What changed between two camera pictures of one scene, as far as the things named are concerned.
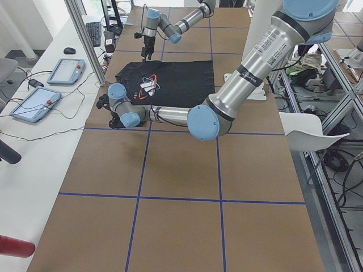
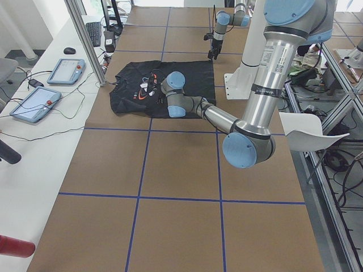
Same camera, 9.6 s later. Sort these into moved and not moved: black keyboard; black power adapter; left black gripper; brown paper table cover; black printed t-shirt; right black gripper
Moved: left black gripper; right black gripper
Not moved: black keyboard; black power adapter; black printed t-shirt; brown paper table cover
